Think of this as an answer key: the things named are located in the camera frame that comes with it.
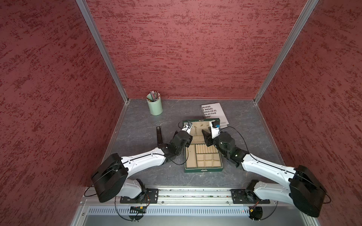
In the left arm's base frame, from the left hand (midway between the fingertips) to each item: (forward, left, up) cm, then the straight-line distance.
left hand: (186, 133), depth 84 cm
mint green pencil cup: (+27, +23, -6) cm, 36 cm away
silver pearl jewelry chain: (+3, -6, -2) cm, 7 cm away
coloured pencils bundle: (+32, +24, +1) cm, 40 cm away
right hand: (0, -11, +2) cm, 12 cm away
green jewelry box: (-12, -8, -9) cm, 17 cm away
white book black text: (+27, -23, -10) cm, 37 cm away
